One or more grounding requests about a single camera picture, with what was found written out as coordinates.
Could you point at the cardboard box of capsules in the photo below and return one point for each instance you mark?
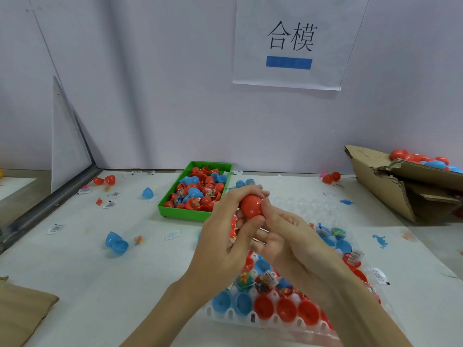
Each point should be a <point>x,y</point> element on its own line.
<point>376,177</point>

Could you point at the person's left hand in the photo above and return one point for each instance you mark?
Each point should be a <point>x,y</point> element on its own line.
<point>221,245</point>

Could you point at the blue egg shell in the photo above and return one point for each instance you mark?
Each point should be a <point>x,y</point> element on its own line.
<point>117,243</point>

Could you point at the small white packet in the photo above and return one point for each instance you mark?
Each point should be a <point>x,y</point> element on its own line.
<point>54,228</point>

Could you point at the flat brown cardboard sheet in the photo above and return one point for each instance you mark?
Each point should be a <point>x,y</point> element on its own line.
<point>22,314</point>

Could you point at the small orange toy piece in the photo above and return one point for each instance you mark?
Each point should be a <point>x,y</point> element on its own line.
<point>138,239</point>

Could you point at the green plastic tray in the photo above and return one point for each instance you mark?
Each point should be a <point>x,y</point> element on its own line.
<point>163,213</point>

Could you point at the small capsule cluster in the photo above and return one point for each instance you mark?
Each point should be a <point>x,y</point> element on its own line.
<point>244,182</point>

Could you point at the person's right forearm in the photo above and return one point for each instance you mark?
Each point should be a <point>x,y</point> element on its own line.
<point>365,321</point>

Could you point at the clear triangular panel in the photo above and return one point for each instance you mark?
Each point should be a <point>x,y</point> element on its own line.
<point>69,141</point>

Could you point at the white paper sign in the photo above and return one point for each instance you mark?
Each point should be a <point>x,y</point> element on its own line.
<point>300,14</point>

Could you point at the small blue toy piece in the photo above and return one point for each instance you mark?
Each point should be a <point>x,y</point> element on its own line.
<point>380,240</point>

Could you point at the single blue egg half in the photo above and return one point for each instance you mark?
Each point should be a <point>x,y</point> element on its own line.
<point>147,193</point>

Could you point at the person's right hand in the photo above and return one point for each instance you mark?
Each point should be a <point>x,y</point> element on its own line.
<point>307,256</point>

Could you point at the grey metal rail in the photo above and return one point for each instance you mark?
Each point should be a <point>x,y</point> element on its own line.
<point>50,207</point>

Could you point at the pile of finished eggs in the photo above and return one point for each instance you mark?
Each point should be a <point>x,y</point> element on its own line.
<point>427,161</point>

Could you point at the clear plastic egg tray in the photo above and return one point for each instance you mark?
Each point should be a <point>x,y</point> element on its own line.
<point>325,209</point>

